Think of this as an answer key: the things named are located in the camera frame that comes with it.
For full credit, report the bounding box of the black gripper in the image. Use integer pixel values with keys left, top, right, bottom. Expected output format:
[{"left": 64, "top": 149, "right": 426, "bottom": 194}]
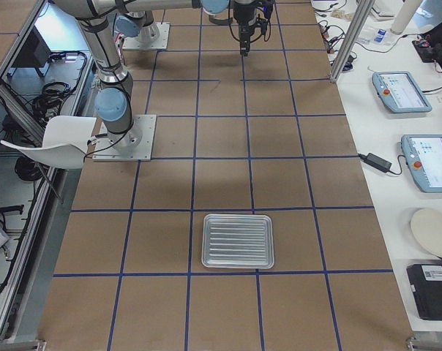
[{"left": 233, "top": 0, "right": 271, "bottom": 56}]

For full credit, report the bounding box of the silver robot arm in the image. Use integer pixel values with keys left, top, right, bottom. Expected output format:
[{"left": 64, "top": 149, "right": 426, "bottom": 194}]
[
  {"left": 55, "top": 1, "right": 228, "bottom": 94},
  {"left": 115, "top": 1, "right": 274, "bottom": 56}
]

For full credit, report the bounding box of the ribbed metal tray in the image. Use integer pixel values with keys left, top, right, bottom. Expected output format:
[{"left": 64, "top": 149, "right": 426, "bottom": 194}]
[{"left": 201, "top": 214, "right": 275, "bottom": 269}]

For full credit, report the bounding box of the olive brake shoe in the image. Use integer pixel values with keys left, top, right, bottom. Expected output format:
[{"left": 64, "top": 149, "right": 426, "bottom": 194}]
[{"left": 209, "top": 15, "right": 232, "bottom": 26}]

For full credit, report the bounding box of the upper blue teach pendant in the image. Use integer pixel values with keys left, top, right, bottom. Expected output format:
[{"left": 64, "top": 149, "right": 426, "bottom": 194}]
[{"left": 372, "top": 71, "right": 432, "bottom": 113}]

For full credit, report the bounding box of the blue teach pendant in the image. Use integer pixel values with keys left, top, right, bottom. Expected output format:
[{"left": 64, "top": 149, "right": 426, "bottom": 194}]
[
  {"left": 401, "top": 135, "right": 442, "bottom": 193},
  {"left": 372, "top": 71, "right": 432, "bottom": 113}
]

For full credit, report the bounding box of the black power adapter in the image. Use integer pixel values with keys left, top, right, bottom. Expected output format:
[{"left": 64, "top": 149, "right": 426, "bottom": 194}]
[{"left": 358, "top": 153, "right": 392, "bottom": 173}]

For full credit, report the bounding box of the white plastic chair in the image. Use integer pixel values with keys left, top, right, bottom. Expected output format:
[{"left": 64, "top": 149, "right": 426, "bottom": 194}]
[{"left": 1, "top": 116, "right": 96, "bottom": 169}]

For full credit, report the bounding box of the lower blue teach pendant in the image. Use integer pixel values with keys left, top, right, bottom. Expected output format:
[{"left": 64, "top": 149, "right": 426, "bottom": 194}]
[{"left": 401, "top": 135, "right": 442, "bottom": 193}]

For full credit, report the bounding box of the beige round plate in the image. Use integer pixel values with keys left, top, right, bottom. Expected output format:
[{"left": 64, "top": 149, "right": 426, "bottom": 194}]
[{"left": 410, "top": 208, "right": 442, "bottom": 259}]

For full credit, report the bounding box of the black laptop case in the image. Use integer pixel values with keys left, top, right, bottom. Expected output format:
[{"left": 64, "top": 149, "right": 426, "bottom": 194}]
[{"left": 406, "top": 264, "right": 442, "bottom": 321}]

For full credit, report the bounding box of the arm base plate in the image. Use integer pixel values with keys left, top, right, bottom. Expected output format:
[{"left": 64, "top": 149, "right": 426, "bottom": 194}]
[
  {"left": 123, "top": 22, "right": 171, "bottom": 51},
  {"left": 91, "top": 115, "right": 157, "bottom": 162}
]

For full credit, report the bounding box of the aluminium frame post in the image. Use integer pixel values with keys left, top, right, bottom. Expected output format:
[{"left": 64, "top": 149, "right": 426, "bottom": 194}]
[{"left": 329, "top": 0, "right": 375, "bottom": 83}]

